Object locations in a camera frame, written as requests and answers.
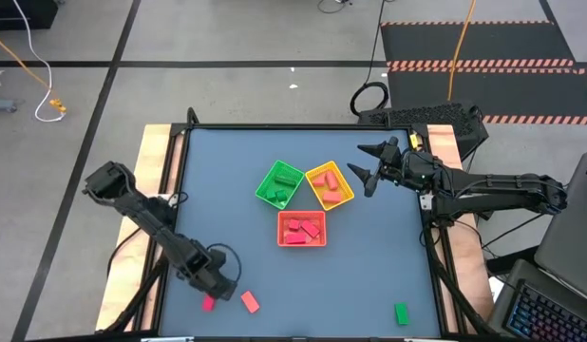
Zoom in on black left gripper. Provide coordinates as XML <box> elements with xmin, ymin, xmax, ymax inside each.
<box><xmin>172</xmin><ymin>240</ymin><xmax>239</xmax><ymax>302</ymax></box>

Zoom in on black floor mat orange stripes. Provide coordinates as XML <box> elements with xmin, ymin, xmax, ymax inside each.
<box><xmin>379</xmin><ymin>20</ymin><xmax>587</xmax><ymax>126</ymax></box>

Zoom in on black box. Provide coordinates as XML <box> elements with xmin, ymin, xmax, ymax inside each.
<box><xmin>0</xmin><ymin>0</ymin><xmax>60</xmax><ymax>31</ymax></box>

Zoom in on yellow hanging cable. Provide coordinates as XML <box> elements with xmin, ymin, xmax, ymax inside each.
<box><xmin>446</xmin><ymin>0</ymin><xmax>478</xmax><ymax>103</ymax></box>

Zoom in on black coiled cable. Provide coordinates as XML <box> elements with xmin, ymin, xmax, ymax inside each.
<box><xmin>349</xmin><ymin>0</ymin><xmax>390</xmax><ymax>117</ymax></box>

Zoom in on white floor cable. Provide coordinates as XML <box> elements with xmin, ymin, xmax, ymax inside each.
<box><xmin>11</xmin><ymin>0</ymin><xmax>67</xmax><ymax>124</ymax></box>

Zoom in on orange floor cable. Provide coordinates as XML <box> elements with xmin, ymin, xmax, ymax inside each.
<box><xmin>0</xmin><ymin>30</ymin><xmax>67</xmax><ymax>115</ymax></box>

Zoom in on yellow plastic basket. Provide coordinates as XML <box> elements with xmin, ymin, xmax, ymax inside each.
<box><xmin>305</xmin><ymin>160</ymin><xmax>355</xmax><ymax>212</ymax></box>

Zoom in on orange plastic basket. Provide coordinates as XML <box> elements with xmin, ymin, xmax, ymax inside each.
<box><xmin>276</xmin><ymin>210</ymin><xmax>328</xmax><ymax>248</ymax></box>

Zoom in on black computer keyboard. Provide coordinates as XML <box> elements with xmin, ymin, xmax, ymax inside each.
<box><xmin>503</xmin><ymin>278</ymin><xmax>587</xmax><ymax>342</ymax></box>

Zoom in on green plastic basket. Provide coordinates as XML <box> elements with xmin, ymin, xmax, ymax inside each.
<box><xmin>254</xmin><ymin>160</ymin><xmax>306</xmax><ymax>211</ymax></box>

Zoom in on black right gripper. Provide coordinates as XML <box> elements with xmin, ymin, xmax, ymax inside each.
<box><xmin>346</xmin><ymin>136</ymin><xmax>441</xmax><ymax>199</ymax></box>

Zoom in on wooden base board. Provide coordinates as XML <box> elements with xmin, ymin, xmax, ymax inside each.
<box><xmin>96</xmin><ymin>123</ymin><xmax>185</xmax><ymax>333</ymax></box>
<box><xmin>426</xmin><ymin>123</ymin><xmax>495</xmax><ymax>324</ymax></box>

